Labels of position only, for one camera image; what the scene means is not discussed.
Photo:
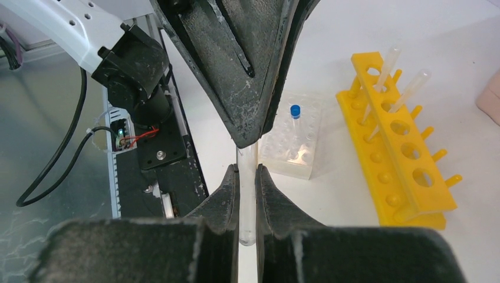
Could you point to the blue capped tube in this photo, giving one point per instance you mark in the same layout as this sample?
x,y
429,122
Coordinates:
x,y
296,138
247,161

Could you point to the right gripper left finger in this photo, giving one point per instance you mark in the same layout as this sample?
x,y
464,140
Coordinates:
x,y
199,247

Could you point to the left base control board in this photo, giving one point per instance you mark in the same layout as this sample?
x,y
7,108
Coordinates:
x,y
125,139

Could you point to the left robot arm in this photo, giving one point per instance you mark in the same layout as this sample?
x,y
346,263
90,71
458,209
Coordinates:
x,y
120,57

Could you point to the yellow test tube rack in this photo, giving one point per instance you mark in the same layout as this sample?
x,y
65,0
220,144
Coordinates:
x,y
404,180

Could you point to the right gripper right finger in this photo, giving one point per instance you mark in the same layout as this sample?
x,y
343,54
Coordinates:
x,y
294,247

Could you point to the clear well plate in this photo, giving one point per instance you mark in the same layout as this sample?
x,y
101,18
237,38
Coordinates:
x,y
273,146

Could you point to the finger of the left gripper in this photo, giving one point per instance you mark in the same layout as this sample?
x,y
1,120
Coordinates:
x,y
234,49
302,12

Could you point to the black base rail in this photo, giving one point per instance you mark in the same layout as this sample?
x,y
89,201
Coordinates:
x,y
160,176

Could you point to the pink plastic bin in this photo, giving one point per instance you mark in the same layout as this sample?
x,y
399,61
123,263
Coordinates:
x,y
488,100

